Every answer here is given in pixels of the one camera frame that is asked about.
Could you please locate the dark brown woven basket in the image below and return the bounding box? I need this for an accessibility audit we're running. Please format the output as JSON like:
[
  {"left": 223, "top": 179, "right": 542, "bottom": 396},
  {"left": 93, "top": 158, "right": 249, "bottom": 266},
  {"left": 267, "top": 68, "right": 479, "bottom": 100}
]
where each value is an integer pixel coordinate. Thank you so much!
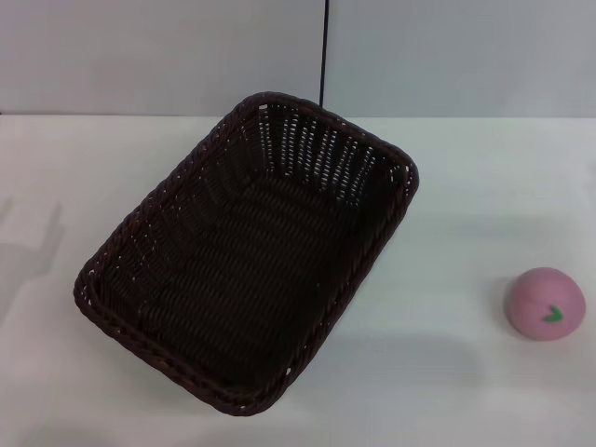
[{"left": 72, "top": 90, "right": 420, "bottom": 417}]

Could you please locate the pink toy peach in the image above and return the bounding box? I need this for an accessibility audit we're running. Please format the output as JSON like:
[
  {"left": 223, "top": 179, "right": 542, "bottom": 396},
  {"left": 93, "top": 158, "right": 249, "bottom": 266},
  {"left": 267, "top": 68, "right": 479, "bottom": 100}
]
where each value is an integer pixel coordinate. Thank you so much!
[{"left": 506, "top": 266, "right": 587, "bottom": 345}]

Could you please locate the black vertical wall strip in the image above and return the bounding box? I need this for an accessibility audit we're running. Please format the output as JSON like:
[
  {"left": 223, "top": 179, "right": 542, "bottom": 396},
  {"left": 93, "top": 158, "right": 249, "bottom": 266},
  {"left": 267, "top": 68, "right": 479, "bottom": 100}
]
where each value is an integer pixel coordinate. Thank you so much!
[{"left": 318, "top": 0, "right": 331, "bottom": 107}]

